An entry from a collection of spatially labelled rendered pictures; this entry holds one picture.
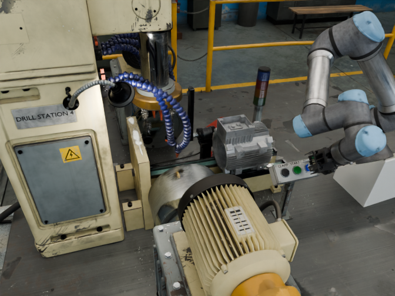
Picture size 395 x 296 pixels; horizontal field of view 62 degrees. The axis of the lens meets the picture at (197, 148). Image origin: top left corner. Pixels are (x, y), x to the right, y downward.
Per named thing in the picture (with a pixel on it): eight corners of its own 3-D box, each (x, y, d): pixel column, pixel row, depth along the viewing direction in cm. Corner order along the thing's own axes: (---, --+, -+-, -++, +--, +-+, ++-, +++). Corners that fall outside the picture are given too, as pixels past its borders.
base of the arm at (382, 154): (372, 158, 154) (367, 138, 155) (401, 154, 140) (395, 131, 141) (348, 165, 149) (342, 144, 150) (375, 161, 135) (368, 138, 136)
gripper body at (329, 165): (303, 154, 113) (322, 144, 102) (324, 150, 115) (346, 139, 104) (309, 175, 111) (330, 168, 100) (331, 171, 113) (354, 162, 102)
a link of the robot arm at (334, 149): (355, 135, 100) (365, 161, 98) (346, 140, 104) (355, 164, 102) (334, 139, 98) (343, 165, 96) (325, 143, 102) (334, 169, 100)
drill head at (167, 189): (171, 307, 95) (169, 255, 80) (147, 214, 123) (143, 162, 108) (251, 284, 102) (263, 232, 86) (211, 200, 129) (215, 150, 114)
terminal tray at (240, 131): (225, 147, 131) (227, 132, 126) (216, 132, 139) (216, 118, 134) (253, 142, 134) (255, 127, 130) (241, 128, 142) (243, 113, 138)
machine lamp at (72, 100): (64, 133, 80) (52, 86, 72) (64, 110, 88) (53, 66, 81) (139, 123, 84) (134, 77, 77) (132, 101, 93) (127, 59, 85)
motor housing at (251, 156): (226, 182, 137) (230, 145, 125) (210, 155, 151) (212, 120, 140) (269, 173, 142) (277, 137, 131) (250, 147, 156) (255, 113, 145)
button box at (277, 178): (273, 186, 124) (279, 184, 119) (267, 168, 125) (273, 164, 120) (313, 178, 128) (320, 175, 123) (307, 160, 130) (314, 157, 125)
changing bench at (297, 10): (353, 29, 607) (361, 4, 581) (364, 34, 582) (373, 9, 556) (283, 33, 578) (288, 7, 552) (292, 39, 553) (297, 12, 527)
